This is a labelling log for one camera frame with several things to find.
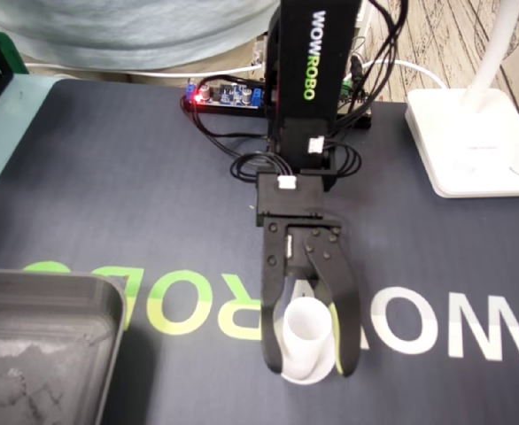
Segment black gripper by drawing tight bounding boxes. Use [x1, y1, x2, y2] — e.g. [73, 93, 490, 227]
[259, 215, 360, 378]

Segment white plastic cylinder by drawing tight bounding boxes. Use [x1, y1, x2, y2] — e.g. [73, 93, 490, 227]
[283, 297, 333, 382]

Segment dark grey WOWROBO printed mat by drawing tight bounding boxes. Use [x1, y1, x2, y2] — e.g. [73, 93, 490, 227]
[0, 78, 519, 425]

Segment blue circuit board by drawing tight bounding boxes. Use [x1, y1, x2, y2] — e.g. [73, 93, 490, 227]
[184, 77, 266, 110]

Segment white flat object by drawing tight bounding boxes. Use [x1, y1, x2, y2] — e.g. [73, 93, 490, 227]
[404, 0, 519, 199]

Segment black plastic tray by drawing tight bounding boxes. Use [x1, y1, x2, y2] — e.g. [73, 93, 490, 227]
[0, 267, 128, 425]

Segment person in light blue shirt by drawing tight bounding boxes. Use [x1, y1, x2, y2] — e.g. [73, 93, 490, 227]
[0, 0, 283, 71]

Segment green object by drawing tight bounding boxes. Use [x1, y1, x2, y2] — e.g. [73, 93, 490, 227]
[0, 30, 27, 75]

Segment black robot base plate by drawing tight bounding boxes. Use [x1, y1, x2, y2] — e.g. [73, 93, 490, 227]
[182, 102, 374, 130]

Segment white cable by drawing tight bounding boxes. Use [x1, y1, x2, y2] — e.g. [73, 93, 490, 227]
[23, 61, 269, 79]
[363, 58, 449, 89]

